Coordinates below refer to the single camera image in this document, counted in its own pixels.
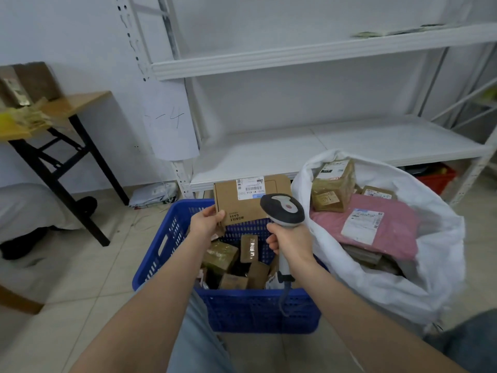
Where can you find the person's left forearm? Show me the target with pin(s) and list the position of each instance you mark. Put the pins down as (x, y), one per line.
(143, 318)

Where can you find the grey plastic mailer bag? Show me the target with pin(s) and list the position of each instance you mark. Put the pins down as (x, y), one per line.
(153, 194)

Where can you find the blue plastic crate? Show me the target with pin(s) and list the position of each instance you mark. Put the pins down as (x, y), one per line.
(264, 314)

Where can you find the person's right hand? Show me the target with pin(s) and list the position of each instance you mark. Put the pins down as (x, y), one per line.
(299, 246)

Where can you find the wooden folding table black legs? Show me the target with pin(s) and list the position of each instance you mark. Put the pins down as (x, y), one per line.
(81, 100)

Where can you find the person's left hand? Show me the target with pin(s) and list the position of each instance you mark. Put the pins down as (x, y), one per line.
(205, 226)

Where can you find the red plastic crate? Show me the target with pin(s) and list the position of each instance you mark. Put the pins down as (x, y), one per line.
(438, 182)

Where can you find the white paper sign sheet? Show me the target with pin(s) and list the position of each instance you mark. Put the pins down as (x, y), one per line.
(171, 128)

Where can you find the pile of parcels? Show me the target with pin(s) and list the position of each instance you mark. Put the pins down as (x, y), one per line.
(219, 256)

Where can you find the grey handheld barcode scanner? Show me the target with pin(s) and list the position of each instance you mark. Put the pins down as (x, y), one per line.
(281, 209)

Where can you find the brown packets on table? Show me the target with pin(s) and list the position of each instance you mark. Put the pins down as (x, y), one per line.
(13, 93)
(39, 81)

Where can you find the pink mailer bag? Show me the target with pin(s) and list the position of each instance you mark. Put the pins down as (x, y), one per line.
(396, 229)

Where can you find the person's right forearm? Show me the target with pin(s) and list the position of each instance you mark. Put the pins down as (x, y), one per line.
(369, 330)

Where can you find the person's left leg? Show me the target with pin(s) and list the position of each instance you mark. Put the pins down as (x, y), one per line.
(198, 345)

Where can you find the yellow tape roll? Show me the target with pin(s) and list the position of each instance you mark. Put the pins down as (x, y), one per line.
(6, 120)

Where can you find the white woven sack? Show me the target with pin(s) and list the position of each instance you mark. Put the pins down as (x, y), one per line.
(438, 244)

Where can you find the crumpled yellowish paper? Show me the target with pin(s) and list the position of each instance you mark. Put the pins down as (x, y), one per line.
(31, 114)

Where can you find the white metal shelf rack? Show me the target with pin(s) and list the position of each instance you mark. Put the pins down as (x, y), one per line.
(310, 151)
(466, 102)

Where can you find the wooden chair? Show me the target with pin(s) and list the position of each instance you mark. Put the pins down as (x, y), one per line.
(19, 301)

